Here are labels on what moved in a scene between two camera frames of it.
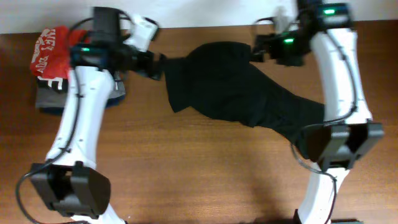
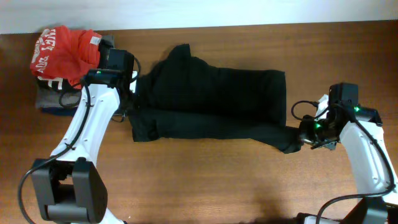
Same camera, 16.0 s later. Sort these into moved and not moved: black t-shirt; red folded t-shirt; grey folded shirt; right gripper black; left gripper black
Moved: black t-shirt; right gripper black; left gripper black
Not moved: red folded t-shirt; grey folded shirt
